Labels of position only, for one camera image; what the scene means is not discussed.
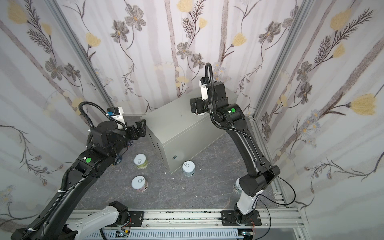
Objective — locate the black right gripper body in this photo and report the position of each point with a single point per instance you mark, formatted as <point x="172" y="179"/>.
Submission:
<point x="196" y="105"/>

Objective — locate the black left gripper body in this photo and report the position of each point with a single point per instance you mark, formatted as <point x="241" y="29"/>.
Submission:
<point x="134" y="130"/>

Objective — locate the teal labelled white-lid can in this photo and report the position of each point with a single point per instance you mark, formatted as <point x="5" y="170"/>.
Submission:
<point x="200" y="114"/>

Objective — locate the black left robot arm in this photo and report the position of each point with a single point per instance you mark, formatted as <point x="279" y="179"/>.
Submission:
<point x="50" y="224"/>

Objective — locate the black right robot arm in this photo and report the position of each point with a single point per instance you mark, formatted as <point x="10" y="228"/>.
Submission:
<point x="230" y="118"/>

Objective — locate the blue labelled tin can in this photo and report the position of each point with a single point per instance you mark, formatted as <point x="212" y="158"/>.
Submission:
<point x="117" y="160"/>

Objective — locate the green labelled can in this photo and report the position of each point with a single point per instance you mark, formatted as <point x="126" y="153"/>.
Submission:
<point x="140" y="161"/>

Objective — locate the grey metal cabinet box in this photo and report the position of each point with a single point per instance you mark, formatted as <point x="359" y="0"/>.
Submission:
<point x="176" y="134"/>

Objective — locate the pink labelled white-lid can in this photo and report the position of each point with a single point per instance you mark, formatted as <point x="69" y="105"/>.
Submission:
<point x="139" y="184"/>

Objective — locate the light blue can near cabinet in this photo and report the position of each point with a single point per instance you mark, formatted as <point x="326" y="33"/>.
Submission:
<point x="188" y="168"/>

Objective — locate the white-lid can front right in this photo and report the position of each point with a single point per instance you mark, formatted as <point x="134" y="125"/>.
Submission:
<point x="237" y="186"/>

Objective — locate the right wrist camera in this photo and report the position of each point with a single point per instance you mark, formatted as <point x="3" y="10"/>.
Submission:
<point x="205" y="88"/>

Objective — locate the white slotted cable duct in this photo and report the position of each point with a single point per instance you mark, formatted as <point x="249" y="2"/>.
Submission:
<point x="180" y="234"/>

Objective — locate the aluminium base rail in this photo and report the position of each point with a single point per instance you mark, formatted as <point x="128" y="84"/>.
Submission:
<point x="264" y="224"/>

